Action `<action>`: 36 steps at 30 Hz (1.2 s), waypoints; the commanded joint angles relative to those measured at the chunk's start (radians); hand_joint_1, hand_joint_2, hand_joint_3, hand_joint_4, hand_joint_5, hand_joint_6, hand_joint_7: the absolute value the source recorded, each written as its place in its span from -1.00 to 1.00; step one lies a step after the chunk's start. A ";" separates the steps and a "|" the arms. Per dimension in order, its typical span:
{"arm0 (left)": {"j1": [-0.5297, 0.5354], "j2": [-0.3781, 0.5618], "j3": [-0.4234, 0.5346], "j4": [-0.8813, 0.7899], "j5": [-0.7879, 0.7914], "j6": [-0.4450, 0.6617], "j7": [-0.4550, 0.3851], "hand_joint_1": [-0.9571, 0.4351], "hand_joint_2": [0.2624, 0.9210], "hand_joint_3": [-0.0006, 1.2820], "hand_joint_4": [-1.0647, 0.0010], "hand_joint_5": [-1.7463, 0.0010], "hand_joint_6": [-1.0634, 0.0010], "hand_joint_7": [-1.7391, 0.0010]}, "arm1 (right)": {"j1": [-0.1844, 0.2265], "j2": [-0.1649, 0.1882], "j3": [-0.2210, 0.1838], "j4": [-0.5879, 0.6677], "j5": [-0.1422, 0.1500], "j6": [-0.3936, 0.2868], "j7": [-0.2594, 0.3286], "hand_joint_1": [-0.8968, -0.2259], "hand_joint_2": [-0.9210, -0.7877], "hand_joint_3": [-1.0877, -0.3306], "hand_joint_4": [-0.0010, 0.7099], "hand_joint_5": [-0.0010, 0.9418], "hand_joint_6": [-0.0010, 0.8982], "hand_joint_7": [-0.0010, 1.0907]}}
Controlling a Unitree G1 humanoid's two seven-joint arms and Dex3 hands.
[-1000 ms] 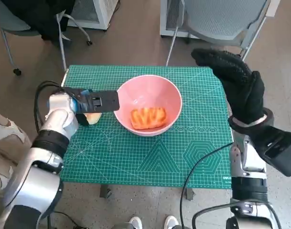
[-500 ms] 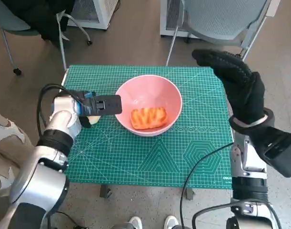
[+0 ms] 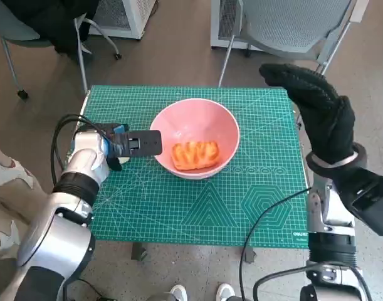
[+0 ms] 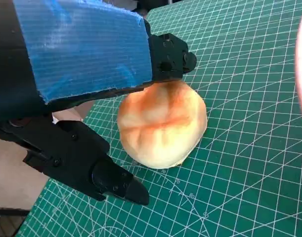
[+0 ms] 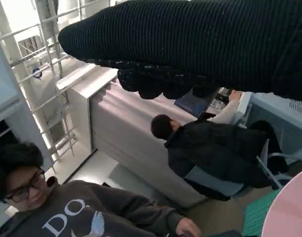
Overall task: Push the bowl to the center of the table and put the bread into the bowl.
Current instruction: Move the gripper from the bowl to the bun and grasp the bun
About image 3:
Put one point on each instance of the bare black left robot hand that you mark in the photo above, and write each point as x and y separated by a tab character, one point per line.
117	128

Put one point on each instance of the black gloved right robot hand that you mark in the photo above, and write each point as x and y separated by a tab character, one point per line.
329	125

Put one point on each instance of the pink bowl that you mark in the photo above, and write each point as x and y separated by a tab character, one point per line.
194	122

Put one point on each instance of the rectangular toy bread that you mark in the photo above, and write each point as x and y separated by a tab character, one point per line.
194	155

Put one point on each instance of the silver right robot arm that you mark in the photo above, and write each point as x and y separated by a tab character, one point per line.
332	244

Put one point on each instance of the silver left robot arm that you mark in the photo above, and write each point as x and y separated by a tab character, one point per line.
84	163

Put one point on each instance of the green cutting mat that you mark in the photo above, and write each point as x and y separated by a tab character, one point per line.
178	207

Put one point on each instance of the grey mesh chair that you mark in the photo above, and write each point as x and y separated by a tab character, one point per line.
288	25

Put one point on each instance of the white mesh cabinet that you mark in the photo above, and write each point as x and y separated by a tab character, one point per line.
224	19
122	12

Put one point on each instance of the blue-grey seat chair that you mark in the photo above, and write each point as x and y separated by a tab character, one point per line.
12	31

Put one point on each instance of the white shoe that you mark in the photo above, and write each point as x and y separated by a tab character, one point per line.
179	291
225	291

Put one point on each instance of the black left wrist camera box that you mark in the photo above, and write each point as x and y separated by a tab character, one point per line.
138	142

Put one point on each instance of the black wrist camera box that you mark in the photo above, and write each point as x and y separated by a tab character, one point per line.
138	142
373	203

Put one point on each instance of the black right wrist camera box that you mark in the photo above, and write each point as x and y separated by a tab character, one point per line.
373	203

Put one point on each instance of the black table leg bracket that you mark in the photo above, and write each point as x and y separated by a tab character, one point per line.
249	254
138	252

